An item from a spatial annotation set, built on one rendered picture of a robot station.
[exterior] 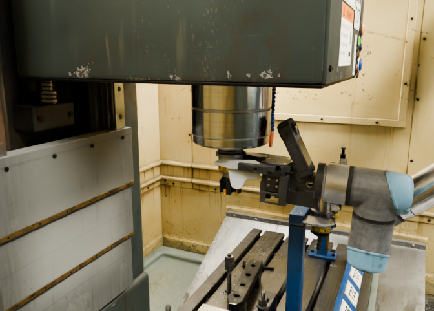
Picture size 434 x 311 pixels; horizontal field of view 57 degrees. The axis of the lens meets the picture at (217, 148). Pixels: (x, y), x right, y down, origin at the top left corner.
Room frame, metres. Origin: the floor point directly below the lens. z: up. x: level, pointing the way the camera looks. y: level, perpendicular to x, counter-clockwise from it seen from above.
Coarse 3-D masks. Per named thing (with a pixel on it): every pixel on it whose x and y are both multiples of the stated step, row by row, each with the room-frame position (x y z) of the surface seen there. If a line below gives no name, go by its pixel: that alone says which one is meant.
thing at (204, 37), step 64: (64, 0) 0.82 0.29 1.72; (128, 0) 0.75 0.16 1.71; (192, 0) 0.70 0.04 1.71; (256, 0) 0.65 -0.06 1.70; (320, 0) 0.61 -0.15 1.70; (64, 64) 0.82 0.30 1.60; (128, 64) 0.76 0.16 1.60; (192, 64) 0.70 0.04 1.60; (256, 64) 0.65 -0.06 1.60; (320, 64) 0.61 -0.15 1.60
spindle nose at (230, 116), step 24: (192, 96) 0.78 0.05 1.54; (216, 96) 0.73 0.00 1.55; (240, 96) 0.73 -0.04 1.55; (264, 96) 0.75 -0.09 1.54; (192, 120) 0.78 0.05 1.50; (216, 120) 0.73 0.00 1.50; (240, 120) 0.73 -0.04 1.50; (264, 120) 0.75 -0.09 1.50; (216, 144) 0.73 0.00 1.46; (240, 144) 0.73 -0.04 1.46; (264, 144) 0.76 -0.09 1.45
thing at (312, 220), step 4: (308, 216) 0.98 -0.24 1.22; (312, 216) 0.98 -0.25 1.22; (304, 220) 0.95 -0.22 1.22; (308, 220) 0.95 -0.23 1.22; (312, 220) 0.95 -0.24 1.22; (316, 220) 0.95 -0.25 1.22; (320, 220) 0.95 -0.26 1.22; (324, 220) 0.95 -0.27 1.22; (328, 220) 0.95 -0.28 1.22; (308, 224) 0.94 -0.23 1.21; (312, 224) 0.94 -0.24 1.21; (316, 224) 0.93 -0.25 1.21; (320, 224) 0.93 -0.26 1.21; (324, 224) 0.93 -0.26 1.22; (328, 224) 0.93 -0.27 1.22; (332, 224) 0.94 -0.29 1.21
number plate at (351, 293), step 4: (348, 280) 1.11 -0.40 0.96; (348, 284) 1.09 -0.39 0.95; (348, 288) 1.08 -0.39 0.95; (352, 288) 1.10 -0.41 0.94; (344, 292) 1.05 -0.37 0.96; (348, 292) 1.06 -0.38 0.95; (352, 292) 1.08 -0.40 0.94; (356, 292) 1.10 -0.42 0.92; (348, 296) 1.05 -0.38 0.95; (352, 296) 1.06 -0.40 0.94; (356, 296) 1.08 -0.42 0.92; (352, 300) 1.05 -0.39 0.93; (356, 300) 1.07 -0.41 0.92; (352, 304) 1.04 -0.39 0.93
